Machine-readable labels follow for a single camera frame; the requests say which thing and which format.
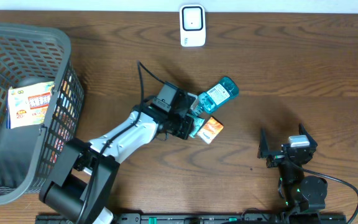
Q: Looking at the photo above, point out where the small orange box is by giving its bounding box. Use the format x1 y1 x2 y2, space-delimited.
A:
197 116 224 144

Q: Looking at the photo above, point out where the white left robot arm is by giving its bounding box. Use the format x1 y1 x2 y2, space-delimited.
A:
39 90 197 223

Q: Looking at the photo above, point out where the teal mouthwash bottle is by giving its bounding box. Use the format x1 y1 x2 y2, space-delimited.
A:
191 77 239 116

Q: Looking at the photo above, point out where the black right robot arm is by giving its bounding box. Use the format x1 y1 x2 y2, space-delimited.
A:
257 124 328 213

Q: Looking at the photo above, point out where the red label cleaning sheet pack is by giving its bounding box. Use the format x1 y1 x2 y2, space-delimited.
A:
6 81 55 129

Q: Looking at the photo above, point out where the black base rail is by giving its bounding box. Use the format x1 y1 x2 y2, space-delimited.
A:
35 212 347 224

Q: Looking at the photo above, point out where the grey plastic shopping basket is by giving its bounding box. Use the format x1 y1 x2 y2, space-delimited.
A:
0 22 84 205

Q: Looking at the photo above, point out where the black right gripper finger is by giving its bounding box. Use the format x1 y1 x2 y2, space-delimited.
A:
257 128 270 159
298 123 318 148

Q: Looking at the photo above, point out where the green wet wipes pack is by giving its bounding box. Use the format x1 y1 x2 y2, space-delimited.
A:
187 114 205 138

